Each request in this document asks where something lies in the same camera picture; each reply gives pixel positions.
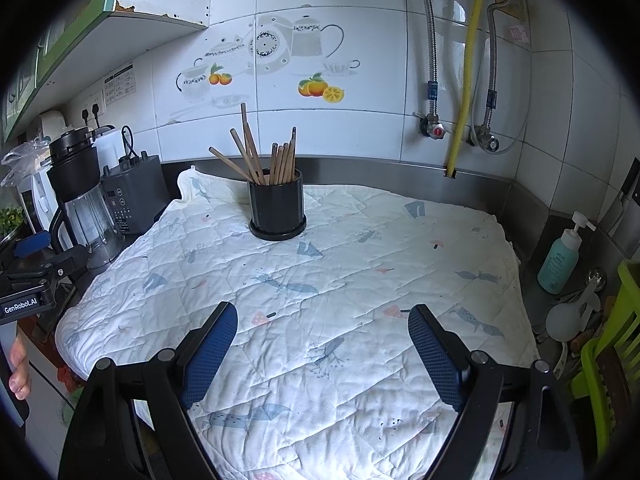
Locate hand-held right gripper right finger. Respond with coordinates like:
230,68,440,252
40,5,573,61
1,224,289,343
407,304,586,480

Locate plain metal valve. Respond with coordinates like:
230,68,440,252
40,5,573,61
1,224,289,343
467,127,501,153

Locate white kitchen appliance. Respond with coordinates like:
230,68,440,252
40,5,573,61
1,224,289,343
17,170,63,235

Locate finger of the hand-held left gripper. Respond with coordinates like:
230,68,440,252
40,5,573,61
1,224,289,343
14,230,52,259
30,246,91,281

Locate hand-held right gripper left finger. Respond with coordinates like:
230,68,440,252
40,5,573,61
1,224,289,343
59,301,239,480

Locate grey blender base unit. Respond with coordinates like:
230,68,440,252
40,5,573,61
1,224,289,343
100,150,171,236

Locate clear plastic bag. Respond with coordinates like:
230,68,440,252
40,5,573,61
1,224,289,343
2,140,51,181

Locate teal pump soap bottle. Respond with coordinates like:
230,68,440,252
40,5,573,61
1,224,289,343
537,211,596,295

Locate white wall label sticker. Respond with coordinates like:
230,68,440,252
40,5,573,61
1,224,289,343
104,62,136,106

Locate bunch of wooden chopsticks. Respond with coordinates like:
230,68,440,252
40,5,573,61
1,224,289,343
209,102,298,186

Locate white quilted printed mat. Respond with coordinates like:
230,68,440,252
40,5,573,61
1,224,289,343
55,165,541,480

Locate short braided metal hose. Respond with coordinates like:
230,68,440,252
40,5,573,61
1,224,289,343
482,0,531,153

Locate metal valve with red handle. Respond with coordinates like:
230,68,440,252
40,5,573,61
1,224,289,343
417,112,448,141

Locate long braided metal hose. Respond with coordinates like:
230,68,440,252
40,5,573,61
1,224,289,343
410,0,441,126

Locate green leafy vegetables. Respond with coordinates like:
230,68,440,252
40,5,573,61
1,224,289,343
0,207,26,233

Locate white packed bag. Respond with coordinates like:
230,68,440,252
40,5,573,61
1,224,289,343
37,110,68,141

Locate black lidded glass blender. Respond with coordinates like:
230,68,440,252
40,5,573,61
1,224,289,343
48,127,126,268

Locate person's left hand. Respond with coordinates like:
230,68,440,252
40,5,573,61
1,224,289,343
7,334,33,402

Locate wall power socket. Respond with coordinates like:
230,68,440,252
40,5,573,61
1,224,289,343
80,92,103,126

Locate black round utensil holder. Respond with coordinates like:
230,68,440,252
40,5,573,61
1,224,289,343
248,169,307,241

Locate green plastic rack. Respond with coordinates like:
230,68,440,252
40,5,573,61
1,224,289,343
570,259,640,461

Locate yellow gas hose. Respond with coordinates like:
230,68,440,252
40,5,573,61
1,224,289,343
447,0,486,178

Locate green edged wall cabinet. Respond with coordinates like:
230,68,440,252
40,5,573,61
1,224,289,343
0,0,208,141

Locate white plastic ladle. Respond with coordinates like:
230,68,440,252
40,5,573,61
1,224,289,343
545,280,601,341

